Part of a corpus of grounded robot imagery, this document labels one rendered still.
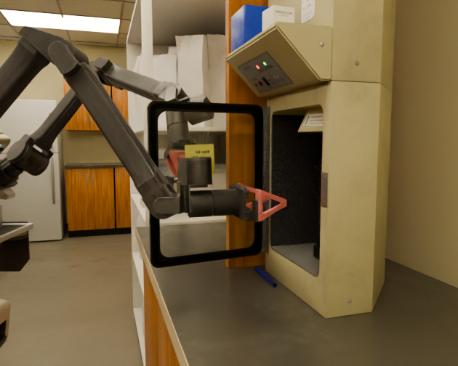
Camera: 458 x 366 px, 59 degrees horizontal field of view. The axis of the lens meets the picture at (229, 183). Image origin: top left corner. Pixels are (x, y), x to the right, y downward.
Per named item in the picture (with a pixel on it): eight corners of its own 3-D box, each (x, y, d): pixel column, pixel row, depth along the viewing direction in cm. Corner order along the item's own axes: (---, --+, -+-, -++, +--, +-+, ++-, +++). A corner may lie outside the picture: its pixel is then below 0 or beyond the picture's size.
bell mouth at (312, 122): (347, 133, 105) (348, 111, 105) (394, 131, 88) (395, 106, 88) (285, 132, 100) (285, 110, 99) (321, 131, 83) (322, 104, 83)
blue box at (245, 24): (268, 57, 104) (268, 19, 103) (285, 48, 94) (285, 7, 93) (230, 54, 101) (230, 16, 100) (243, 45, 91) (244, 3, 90)
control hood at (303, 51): (266, 97, 108) (267, 59, 107) (332, 80, 77) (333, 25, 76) (225, 96, 104) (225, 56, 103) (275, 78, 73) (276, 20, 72)
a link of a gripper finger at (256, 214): (277, 184, 92) (238, 186, 89) (291, 188, 85) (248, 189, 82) (277, 214, 93) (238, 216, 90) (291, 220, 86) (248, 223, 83)
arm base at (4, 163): (-2, 166, 140) (-23, 168, 128) (17, 152, 140) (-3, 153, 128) (15, 186, 141) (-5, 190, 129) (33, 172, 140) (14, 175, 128)
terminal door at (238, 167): (262, 254, 110) (263, 104, 106) (150, 269, 97) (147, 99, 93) (260, 253, 111) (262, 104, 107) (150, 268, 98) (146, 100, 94)
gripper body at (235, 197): (236, 184, 94) (205, 185, 92) (251, 189, 85) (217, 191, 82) (236, 211, 95) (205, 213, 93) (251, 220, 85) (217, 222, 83)
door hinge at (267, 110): (264, 251, 112) (266, 107, 108) (268, 253, 109) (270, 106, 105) (259, 251, 111) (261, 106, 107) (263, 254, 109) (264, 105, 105)
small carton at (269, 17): (282, 43, 89) (283, 14, 88) (294, 37, 84) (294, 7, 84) (262, 41, 87) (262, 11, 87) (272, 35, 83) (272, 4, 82)
